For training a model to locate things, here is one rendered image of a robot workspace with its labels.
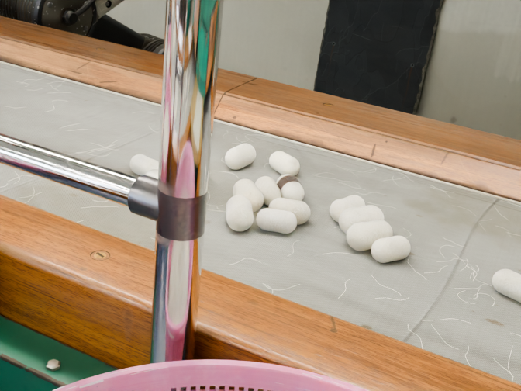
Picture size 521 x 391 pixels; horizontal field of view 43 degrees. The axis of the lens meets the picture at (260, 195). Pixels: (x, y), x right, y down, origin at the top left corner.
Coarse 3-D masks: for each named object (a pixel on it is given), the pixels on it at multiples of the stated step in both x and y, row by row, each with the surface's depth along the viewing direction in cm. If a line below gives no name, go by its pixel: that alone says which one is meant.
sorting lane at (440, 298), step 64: (0, 64) 82; (0, 128) 63; (64, 128) 65; (128, 128) 67; (0, 192) 51; (64, 192) 53; (320, 192) 58; (384, 192) 60; (448, 192) 61; (256, 256) 47; (320, 256) 48; (448, 256) 50; (512, 256) 51; (384, 320) 42; (448, 320) 42; (512, 320) 43
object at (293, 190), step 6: (288, 174) 56; (288, 186) 54; (294, 186) 54; (300, 186) 54; (282, 192) 54; (288, 192) 54; (294, 192) 54; (300, 192) 54; (288, 198) 54; (294, 198) 54; (300, 198) 54
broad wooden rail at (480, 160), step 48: (0, 48) 84; (48, 48) 82; (96, 48) 85; (144, 96) 76; (240, 96) 73; (288, 96) 75; (336, 96) 77; (336, 144) 68; (384, 144) 66; (432, 144) 65; (480, 144) 67
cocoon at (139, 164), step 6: (138, 156) 57; (144, 156) 57; (132, 162) 56; (138, 162) 56; (144, 162) 56; (150, 162) 56; (156, 162) 56; (132, 168) 57; (138, 168) 56; (144, 168) 56; (150, 168) 55; (156, 168) 56; (138, 174) 57; (144, 174) 56
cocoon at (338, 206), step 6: (348, 198) 53; (354, 198) 53; (360, 198) 54; (336, 204) 52; (342, 204) 52; (348, 204) 52; (354, 204) 53; (360, 204) 53; (330, 210) 53; (336, 210) 52; (342, 210) 52; (336, 216) 52
